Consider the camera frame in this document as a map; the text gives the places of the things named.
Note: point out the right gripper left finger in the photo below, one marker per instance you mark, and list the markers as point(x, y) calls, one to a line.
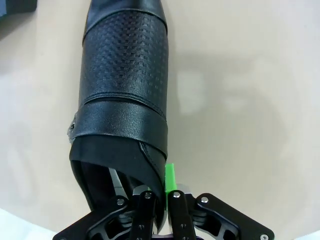
point(145, 212)

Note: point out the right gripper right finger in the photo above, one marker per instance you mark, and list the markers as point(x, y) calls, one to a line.
point(178, 212)

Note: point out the black shoe stand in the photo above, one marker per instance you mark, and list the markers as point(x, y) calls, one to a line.
point(15, 5)

